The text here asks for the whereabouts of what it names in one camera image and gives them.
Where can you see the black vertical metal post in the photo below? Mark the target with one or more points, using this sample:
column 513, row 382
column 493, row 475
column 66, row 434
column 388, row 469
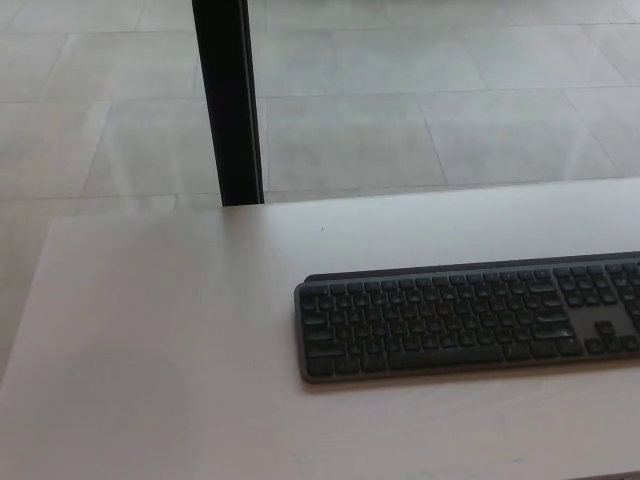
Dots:
column 227, row 100

